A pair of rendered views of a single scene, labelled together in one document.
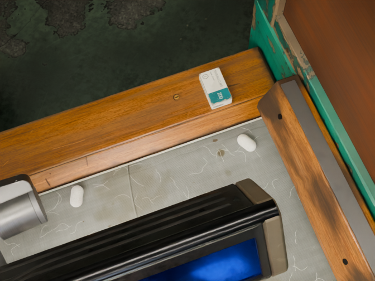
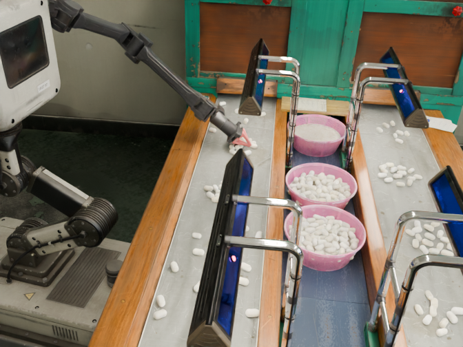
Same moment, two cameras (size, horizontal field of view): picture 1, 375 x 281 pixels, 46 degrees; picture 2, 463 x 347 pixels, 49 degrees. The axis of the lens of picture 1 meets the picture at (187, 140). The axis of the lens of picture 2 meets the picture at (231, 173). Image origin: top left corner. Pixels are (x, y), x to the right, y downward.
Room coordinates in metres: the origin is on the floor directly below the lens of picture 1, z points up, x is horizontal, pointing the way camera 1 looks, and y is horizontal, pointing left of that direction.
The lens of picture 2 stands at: (-0.46, 2.06, 1.81)
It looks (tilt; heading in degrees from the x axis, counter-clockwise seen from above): 33 degrees down; 287
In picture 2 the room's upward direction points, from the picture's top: 2 degrees clockwise
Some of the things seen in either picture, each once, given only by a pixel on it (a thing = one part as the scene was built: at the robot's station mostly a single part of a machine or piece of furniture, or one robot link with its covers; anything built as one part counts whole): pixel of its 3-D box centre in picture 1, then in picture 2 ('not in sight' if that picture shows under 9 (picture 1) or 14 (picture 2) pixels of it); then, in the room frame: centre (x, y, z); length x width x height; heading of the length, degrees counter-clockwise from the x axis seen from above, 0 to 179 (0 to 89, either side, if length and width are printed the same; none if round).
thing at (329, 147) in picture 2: not in sight; (315, 136); (-0.24, 0.02, 0.72); 0.27 x 0.27 x 0.10
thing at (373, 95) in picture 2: not in sight; (387, 96); (-0.52, -0.31, 0.83); 0.30 x 0.06 x 0.07; 12
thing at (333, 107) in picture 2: not in sight; (315, 106); (-0.19, -0.19, 0.77); 0.33 x 0.15 x 0.01; 12
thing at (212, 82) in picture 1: (215, 88); not in sight; (0.34, -0.06, 0.77); 0.06 x 0.04 x 0.02; 12
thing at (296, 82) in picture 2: not in sight; (273, 115); (-0.08, 0.24, 0.90); 0.20 x 0.19 x 0.45; 102
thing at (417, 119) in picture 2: not in sight; (402, 82); (-0.55, 0.13, 1.08); 0.62 x 0.08 x 0.07; 102
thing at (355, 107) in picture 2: not in sight; (372, 122); (-0.47, 0.15, 0.90); 0.20 x 0.19 x 0.45; 102
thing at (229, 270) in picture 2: not in sight; (227, 228); (-0.20, 1.20, 1.08); 0.62 x 0.08 x 0.07; 102
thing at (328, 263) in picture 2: not in sight; (322, 239); (-0.39, 0.73, 0.72); 0.27 x 0.27 x 0.10
